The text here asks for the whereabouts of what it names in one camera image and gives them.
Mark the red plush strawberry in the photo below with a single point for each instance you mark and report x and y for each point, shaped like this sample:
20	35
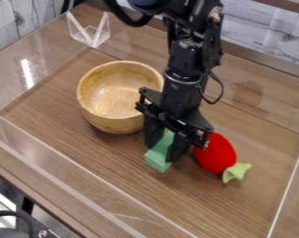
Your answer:
217	159

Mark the clear acrylic corner bracket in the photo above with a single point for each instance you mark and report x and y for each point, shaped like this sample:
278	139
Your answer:
92	36

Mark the green rectangular block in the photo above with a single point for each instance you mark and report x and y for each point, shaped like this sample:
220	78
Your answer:
156	154

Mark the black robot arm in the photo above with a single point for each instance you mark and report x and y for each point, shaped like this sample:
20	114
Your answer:
193	28

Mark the black table leg bracket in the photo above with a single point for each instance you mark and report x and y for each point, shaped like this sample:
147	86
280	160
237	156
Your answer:
37	221

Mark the clear acrylic tray wall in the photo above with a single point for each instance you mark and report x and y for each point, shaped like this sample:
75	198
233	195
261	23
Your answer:
83	199

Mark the light wooden bowl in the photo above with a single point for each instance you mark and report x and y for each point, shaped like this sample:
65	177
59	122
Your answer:
108	92

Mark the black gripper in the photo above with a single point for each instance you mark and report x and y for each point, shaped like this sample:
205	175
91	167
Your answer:
173	109

